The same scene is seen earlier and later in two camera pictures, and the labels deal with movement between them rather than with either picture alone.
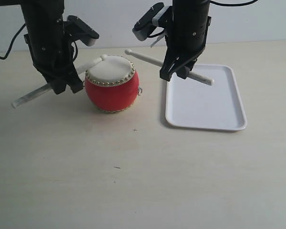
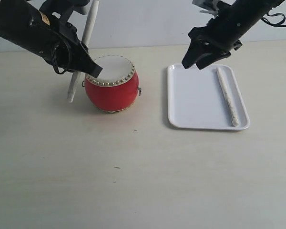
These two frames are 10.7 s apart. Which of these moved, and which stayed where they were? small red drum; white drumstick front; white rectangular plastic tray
Moved: white drumstick front
Stayed: small red drum; white rectangular plastic tray
